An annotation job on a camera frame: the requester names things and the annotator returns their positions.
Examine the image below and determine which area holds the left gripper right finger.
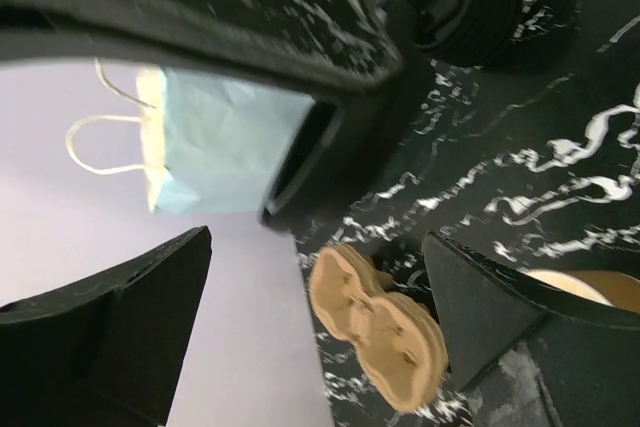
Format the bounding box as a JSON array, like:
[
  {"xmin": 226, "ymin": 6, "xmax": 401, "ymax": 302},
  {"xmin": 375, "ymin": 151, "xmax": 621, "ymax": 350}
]
[{"xmin": 423, "ymin": 233, "xmax": 639, "ymax": 427}]

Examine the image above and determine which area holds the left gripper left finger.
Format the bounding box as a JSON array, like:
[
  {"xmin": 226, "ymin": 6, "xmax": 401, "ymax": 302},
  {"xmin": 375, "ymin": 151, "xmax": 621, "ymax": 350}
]
[{"xmin": 1, "ymin": 226, "xmax": 212, "ymax": 427}]

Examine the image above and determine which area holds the brown paper cup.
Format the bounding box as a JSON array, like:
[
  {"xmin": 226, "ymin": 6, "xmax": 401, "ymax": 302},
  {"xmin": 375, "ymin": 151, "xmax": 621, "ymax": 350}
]
[{"xmin": 523, "ymin": 269, "xmax": 640, "ymax": 313}]

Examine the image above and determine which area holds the light blue paper bag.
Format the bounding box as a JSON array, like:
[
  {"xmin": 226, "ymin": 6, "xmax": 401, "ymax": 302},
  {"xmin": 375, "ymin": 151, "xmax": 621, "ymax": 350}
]
[{"xmin": 65, "ymin": 58, "xmax": 315, "ymax": 216}]

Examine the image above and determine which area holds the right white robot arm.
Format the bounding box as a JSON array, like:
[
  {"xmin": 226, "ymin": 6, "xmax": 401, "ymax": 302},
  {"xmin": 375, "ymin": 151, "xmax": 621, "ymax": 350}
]
[{"xmin": 1, "ymin": 0, "xmax": 403, "ymax": 230}]

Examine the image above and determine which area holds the black marble pattern mat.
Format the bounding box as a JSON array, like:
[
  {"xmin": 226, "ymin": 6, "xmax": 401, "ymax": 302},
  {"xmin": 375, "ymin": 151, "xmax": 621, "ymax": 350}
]
[{"xmin": 289, "ymin": 0, "xmax": 640, "ymax": 427}]

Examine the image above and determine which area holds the stack of black cup lids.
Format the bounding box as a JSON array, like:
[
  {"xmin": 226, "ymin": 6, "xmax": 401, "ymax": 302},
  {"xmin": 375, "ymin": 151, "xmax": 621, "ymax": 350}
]
[{"xmin": 407, "ymin": 0, "xmax": 523, "ymax": 67}]

